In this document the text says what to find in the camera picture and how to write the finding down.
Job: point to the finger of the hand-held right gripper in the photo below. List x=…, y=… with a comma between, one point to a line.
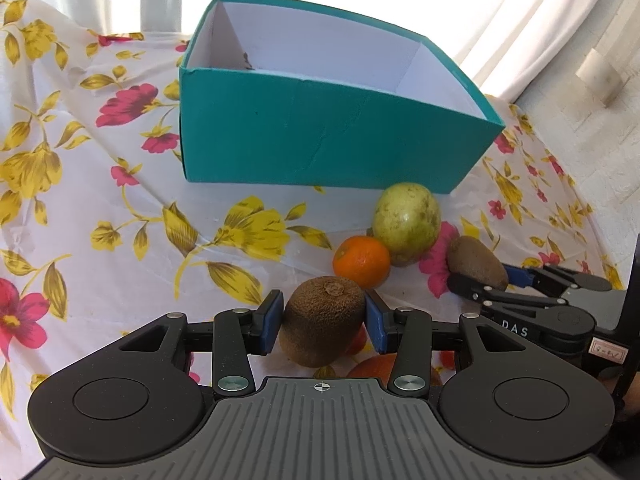
x=500, y=299
x=517, y=276

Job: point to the red apple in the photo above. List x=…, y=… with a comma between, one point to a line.
x=372, y=369

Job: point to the brown kiwi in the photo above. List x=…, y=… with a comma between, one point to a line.
x=475, y=260
x=320, y=320

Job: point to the orange mandarin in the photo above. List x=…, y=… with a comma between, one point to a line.
x=360, y=262

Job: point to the floral tablecloth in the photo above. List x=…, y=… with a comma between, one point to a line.
x=100, y=185

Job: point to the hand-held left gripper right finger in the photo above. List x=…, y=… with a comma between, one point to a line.
x=375, y=320

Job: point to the teal cardboard box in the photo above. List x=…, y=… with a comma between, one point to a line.
x=300, y=130

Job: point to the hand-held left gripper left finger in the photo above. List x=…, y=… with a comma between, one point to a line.
x=272, y=320

